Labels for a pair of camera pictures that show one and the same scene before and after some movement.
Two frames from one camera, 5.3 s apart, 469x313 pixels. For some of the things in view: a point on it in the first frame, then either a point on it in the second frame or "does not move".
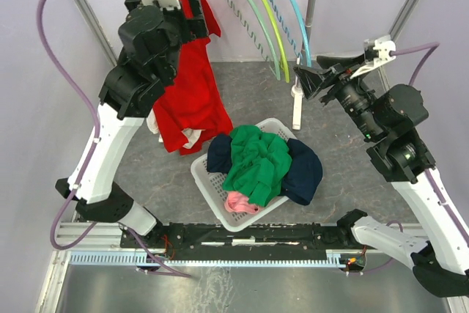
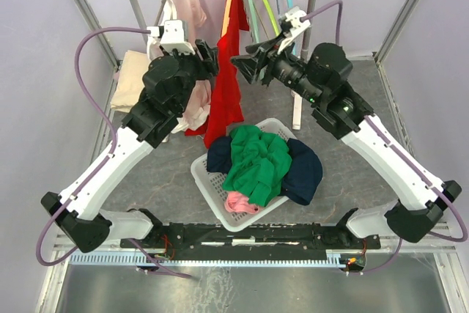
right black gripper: [335, 70] to [266, 56]
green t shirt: [258, 164] does not move
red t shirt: [198, 102] to [226, 107]
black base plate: [325, 237] does not move
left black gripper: [197, 28] to [209, 66]
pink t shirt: [238, 202] does not move
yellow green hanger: [270, 13] does not move
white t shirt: [193, 134] to [183, 1]
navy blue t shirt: [303, 177] does not move
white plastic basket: [211, 185] does not move
